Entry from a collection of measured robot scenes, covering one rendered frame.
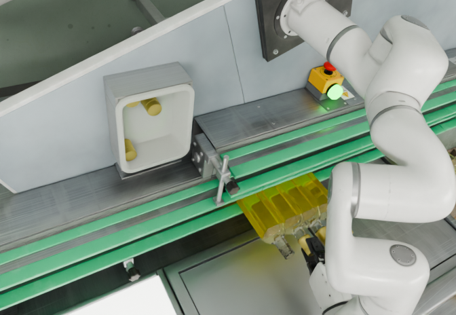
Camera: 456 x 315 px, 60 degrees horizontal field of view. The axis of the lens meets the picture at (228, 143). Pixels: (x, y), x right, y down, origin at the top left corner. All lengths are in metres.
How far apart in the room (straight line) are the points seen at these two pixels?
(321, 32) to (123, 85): 0.43
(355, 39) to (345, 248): 0.44
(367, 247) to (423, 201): 0.10
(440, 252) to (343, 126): 0.51
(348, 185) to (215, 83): 0.53
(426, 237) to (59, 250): 1.07
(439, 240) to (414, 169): 0.83
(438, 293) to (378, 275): 0.68
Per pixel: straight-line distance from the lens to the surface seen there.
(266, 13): 0.95
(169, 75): 0.88
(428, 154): 0.63
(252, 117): 1.08
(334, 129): 1.16
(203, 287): 1.08
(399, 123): 0.65
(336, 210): 0.61
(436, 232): 1.47
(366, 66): 0.83
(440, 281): 1.32
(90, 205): 0.99
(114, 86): 0.85
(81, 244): 0.96
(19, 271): 0.95
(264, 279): 1.12
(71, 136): 0.96
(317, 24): 0.92
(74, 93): 0.89
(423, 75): 0.71
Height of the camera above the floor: 1.45
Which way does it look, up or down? 35 degrees down
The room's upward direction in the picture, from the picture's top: 144 degrees clockwise
